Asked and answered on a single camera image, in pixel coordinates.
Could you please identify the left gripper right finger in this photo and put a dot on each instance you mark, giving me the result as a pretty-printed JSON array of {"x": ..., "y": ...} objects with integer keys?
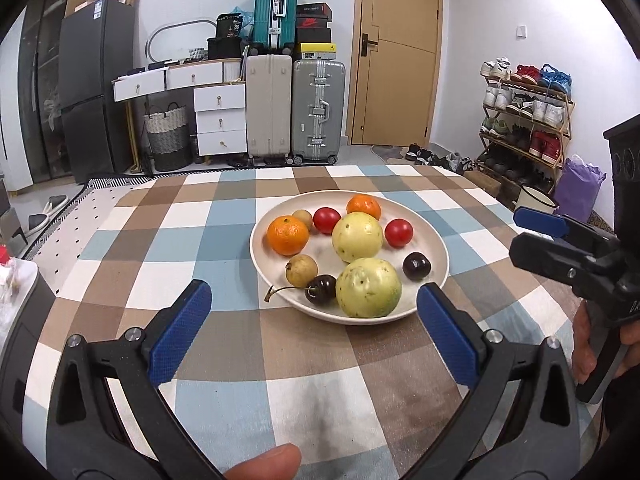
[{"x": 518, "y": 419}]

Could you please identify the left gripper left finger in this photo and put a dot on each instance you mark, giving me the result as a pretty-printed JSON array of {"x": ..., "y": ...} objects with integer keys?
[{"x": 107, "y": 417}]

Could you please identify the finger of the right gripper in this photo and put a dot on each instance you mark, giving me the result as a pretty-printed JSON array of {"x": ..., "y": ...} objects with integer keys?
[
  {"x": 556, "y": 235},
  {"x": 555, "y": 259}
]

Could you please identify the red tomato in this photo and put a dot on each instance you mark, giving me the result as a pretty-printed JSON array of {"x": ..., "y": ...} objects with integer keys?
[
  {"x": 398, "y": 233},
  {"x": 325, "y": 219}
]

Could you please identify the yellow guava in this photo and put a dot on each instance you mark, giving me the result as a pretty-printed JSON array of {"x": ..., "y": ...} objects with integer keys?
[
  {"x": 356, "y": 236},
  {"x": 368, "y": 288}
]

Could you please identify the large orange tangerine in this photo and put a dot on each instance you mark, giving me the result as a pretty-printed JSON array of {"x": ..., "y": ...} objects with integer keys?
[{"x": 366, "y": 204}]

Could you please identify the dark cherry with stem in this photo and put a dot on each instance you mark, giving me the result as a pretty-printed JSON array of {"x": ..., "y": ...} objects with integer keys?
[{"x": 320, "y": 291}]

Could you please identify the small brown longan fruit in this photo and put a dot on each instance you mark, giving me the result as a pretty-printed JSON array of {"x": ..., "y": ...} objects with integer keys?
[{"x": 300, "y": 271}]

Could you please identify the right hand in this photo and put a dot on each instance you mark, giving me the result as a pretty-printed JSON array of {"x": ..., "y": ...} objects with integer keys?
[{"x": 583, "y": 359}]

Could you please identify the left hand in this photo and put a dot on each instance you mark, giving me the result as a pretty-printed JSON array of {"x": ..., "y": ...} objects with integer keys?
[{"x": 280, "y": 463}]

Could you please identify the purple bag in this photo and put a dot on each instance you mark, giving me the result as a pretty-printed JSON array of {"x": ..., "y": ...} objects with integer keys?
[{"x": 578, "y": 188}]

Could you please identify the wooden shoe rack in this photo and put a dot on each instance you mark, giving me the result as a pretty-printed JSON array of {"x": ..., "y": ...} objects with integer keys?
[{"x": 526, "y": 126}]

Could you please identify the dark plum on plate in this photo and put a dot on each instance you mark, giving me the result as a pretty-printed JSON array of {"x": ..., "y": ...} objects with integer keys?
[{"x": 416, "y": 267}]

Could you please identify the red object in bag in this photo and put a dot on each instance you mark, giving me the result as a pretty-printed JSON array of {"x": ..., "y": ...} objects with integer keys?
[{"x": 5, "y": 256}]

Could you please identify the yellow guava on plate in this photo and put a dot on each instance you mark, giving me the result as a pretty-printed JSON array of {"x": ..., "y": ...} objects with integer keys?
[{"x": 356, "y": 236}]

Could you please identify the wooden door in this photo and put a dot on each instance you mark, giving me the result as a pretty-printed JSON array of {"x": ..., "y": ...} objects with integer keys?
[{"x": 396, "y": 49}]

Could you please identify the small brown fruit behind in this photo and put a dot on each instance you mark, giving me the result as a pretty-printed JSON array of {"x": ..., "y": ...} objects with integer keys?
[{"x": 304, "y": 216}]

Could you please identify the small orange tangerine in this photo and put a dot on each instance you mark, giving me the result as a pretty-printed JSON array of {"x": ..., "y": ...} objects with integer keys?
[{"x": 287, "y": 235}]

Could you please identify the silver aluminium suitcase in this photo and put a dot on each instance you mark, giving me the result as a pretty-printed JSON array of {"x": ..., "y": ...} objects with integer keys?
[{"x": 317, "y": 110}]

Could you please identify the woven laundry basket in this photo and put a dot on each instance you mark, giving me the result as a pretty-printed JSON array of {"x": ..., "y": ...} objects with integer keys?
[{"x": 169, "y": 137}]

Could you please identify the stacked shoe boxes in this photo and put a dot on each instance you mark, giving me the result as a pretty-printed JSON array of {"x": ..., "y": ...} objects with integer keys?
[{"x": 313, "y": 36}]

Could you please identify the beige suitcase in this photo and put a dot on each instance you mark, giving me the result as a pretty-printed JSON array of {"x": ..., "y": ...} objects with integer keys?
[{"x": 268, "y": 105}]

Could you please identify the white drawer desk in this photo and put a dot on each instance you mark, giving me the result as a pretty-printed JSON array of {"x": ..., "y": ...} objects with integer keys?
[{"x": 218, "y": 100}]

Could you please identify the teal suitcase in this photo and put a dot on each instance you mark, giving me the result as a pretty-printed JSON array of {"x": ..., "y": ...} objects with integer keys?
[{"x": 274, "y": 27}]

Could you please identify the black refrigerator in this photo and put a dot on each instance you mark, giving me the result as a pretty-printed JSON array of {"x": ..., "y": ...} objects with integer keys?
[{"x": 96, "y": 47}]

